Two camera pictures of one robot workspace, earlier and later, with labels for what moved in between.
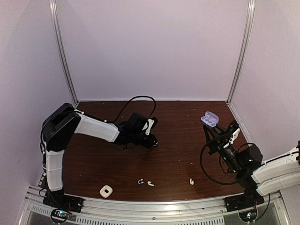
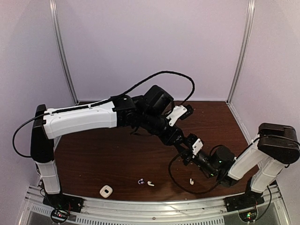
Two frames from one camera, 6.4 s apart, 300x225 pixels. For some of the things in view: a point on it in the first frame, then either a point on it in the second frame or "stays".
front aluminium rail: [35, 210] stays
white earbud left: [149, 182] stays
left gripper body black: [136, 139] -> [152, 124]
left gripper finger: [153, 145] -> [181, 149]
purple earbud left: [141, 181] stays
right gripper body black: [219, 145] -> [188, 156]
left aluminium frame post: [55, 25] stays
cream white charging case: [106, 191] stays
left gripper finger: [155, 140] -> [185, 138]
